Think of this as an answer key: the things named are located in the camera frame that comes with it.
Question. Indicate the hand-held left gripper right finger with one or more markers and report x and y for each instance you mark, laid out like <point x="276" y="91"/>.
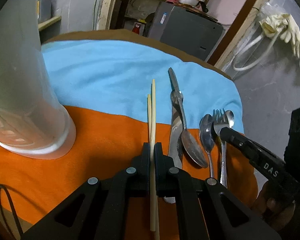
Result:
<point x="158" y="155"/>

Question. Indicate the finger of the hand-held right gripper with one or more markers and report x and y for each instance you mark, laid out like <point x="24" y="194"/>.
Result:
<point x="240" y="145"/>

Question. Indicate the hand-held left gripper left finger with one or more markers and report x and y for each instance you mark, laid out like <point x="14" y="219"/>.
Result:
<point x="147" y="155"/>

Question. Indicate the steel table knife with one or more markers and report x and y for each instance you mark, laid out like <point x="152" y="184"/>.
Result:
<point x="175" y="140"/>

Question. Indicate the steel fork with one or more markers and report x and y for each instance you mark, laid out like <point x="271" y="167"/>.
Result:
<point x="223" y="160"/>

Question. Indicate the small steel spoon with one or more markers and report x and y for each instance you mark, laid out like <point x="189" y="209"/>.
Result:
<point x="206" y="135"/>
<point x="230" y="118"/>

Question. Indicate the large steel spoon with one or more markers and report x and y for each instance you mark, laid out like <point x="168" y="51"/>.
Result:
<point x="193" y="147"/>

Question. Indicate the white plastic utensil holder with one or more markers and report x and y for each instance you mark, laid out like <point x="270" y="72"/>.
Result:
<point x="22" y="80"/>

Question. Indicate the person's right hand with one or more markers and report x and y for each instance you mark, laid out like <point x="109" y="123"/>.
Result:
<point x="275" y="210"/>

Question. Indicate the orange cloth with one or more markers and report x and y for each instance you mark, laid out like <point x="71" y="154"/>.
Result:
<point x="90" y="150"/>

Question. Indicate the light blue cloth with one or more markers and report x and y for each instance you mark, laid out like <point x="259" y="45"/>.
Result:
<point x="110" y="80"/>

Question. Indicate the pale rubber gloves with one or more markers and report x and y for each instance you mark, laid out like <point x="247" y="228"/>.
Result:
<point x="287" y="28"/>

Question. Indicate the grey metal cabinet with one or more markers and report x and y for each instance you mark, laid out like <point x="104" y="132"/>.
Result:
<point x="190" y="30"/>

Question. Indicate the metal bowl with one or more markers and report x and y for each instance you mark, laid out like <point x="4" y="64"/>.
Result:
<point x="188" y="0"/>

